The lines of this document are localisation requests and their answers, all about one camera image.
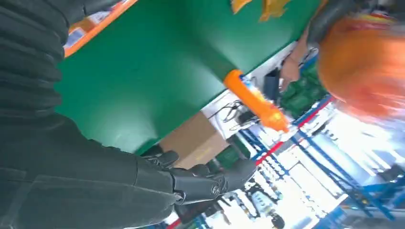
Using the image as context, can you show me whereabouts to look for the black cables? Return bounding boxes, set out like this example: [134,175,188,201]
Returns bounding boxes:
[207,99,251,130]

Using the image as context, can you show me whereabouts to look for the white table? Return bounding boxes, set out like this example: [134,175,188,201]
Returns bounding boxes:
[201,41,317,140]

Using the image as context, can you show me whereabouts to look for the yellow plastic sheet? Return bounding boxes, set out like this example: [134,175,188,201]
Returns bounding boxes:
[230,0,293,23]

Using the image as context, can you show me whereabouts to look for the brown cardboard box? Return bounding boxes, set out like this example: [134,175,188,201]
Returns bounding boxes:
[159,111,230,170]

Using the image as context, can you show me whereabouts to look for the blue metal rack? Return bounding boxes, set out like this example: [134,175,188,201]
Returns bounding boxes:
[237,94,405,229]

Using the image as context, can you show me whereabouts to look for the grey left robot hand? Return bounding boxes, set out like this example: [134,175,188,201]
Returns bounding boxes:
[306,0,405,45]

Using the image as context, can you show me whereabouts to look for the person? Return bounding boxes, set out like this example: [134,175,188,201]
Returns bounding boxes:
[280,28,311,92]

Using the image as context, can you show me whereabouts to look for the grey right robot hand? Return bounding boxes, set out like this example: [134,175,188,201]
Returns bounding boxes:
[0,114,257,229]

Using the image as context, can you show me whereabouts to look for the green table mat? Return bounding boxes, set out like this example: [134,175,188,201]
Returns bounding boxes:
[54,0,321,156]

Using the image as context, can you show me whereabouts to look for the person's hand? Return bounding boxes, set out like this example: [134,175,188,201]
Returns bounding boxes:
[280,60,301,92]

